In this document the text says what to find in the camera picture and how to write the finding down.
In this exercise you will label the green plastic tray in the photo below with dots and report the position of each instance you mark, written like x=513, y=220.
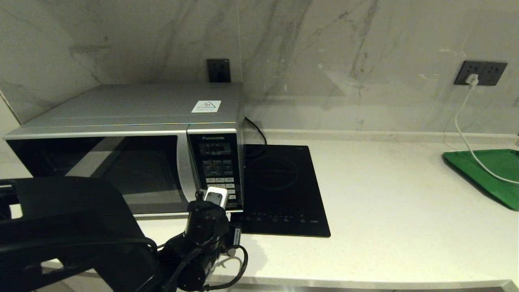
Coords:
x=494, y=174

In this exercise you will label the black induction cooktop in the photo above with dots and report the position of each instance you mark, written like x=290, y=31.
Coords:
x=284, y=182

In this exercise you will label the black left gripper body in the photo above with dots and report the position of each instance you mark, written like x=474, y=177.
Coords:
x=206, y=221

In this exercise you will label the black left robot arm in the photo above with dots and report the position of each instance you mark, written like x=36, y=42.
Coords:
x=61, y=211

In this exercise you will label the small black wall socket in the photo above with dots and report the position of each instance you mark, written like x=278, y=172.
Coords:
x=219, y=70

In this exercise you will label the silver Panasonic microwave oven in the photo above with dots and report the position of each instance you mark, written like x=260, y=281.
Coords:
x=121, y=105

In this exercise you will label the wide black wall socket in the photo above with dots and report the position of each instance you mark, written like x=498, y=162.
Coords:
x=491, y=73

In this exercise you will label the white warning sticker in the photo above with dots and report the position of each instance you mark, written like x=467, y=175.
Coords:
x=206, y=106

